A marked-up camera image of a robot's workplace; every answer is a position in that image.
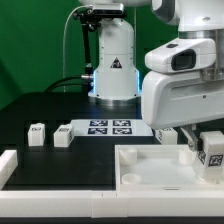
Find white square table top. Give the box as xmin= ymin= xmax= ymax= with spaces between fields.
xmin=115 ymin=145 xmax=224 ymax=191

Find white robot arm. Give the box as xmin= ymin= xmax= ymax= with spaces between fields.
xmin=79 ymin=0 xmax=224 ymax=151

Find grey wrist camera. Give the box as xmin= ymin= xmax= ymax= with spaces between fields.
xmin=145 ymin=38 xmax=216 ymax=74

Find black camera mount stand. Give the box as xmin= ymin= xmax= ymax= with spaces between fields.
xmin=73 ymin=8 xmax=100 ymax=92

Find white sheet with fiducial tags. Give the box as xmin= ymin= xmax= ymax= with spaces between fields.
xmin=71 ymin=119 xmax=153 ymax=137

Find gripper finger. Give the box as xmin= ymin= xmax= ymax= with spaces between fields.
xmin=181 ymin=125 xmax=199 ymax=152

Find black cable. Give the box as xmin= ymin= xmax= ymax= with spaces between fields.
xmin=44 ymin=75 xmax=88 ymax=94

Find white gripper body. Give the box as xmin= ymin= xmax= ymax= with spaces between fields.
xmin=141 ymin=71 xmax=224 ymax=130

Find white U-shaped obstacle fence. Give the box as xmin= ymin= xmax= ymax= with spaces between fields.
xmin=0 ymin=150 xmax=224 ymax=218

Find white cable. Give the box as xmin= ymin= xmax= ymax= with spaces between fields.
xmin=62 ymin=4 xmax=89 ymax=94

